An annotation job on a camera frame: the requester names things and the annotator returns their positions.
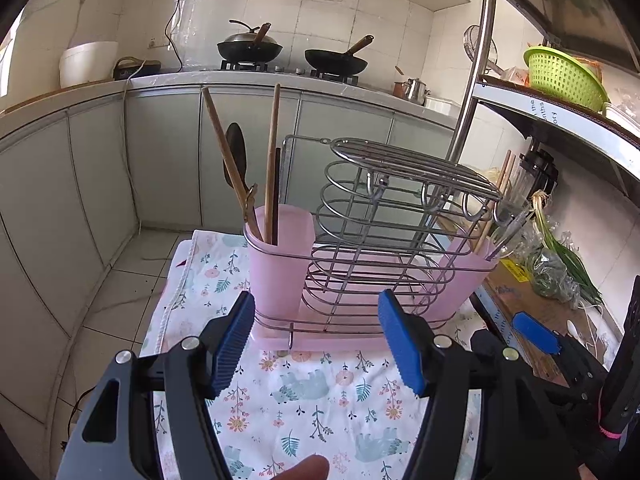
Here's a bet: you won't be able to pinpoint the white rice cooker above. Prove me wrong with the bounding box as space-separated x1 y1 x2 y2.
59 41 119 88

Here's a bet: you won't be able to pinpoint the black spoon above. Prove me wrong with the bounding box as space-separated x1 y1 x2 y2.
222 121 249 201

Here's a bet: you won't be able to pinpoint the window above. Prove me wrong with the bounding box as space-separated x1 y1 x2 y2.
0 10 26 101

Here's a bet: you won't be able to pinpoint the dark small appliance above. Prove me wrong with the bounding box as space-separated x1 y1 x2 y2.
112 56 162 81

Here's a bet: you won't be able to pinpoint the metal shelf rack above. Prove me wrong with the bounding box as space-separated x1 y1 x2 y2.
445 0 640 386

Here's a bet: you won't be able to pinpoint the floral printed cloth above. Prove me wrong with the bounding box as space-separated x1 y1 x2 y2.
140 230 483 480

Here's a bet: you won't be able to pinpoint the green plastic basket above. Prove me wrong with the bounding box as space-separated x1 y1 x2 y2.
523 46 610 112

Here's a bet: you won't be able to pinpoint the clear glass straw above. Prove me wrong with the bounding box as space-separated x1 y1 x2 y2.
489 210 526 261
495 207 535 260

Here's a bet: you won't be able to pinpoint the black blender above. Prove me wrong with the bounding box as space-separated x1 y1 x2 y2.
515 142 560 206

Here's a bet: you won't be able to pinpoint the gas stove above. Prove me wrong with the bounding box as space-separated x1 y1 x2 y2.
200 60 361 86

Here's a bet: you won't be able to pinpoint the black wok with wooden handle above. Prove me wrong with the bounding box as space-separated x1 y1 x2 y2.
304 35 375 75

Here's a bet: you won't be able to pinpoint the white container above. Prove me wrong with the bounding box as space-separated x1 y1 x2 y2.
424 95 463 116

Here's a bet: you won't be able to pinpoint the green onions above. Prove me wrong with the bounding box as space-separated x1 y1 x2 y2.
531 190 603 306

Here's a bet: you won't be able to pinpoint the metal strainer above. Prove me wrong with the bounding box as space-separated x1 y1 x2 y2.
463 25 506 76

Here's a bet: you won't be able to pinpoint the dark wooden chopstick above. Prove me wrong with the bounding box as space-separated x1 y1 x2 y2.
272 146 282 246

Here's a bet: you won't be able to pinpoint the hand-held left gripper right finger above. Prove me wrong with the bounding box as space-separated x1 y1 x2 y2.
377 288 582 480

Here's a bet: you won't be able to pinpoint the grey kitchen counter cabinets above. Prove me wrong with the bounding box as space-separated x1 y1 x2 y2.
0 70 531 411

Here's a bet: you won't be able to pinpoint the plastic bag of greens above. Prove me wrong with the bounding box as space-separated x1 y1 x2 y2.
525 245 586 303

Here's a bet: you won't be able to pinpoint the gold flower spoon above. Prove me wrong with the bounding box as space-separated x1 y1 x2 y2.
241 184 261 231

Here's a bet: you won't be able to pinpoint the pink utensil holder wire rack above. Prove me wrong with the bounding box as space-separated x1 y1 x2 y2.
243 135 503 352

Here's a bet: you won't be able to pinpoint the steel kettle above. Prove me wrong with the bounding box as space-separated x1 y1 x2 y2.
402 77 432 106

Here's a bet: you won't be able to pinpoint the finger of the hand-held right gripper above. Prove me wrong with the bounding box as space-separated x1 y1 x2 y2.
511 311 583 361
470 330 521 356

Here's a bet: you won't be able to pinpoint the black wok with lid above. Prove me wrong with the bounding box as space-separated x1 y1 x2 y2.
216 20 284 63

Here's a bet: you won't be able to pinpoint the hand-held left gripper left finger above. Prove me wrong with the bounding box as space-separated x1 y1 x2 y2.
54 290 257 480

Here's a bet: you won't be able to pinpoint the cardboard sheet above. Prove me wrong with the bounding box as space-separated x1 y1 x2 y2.
480 255 626 386

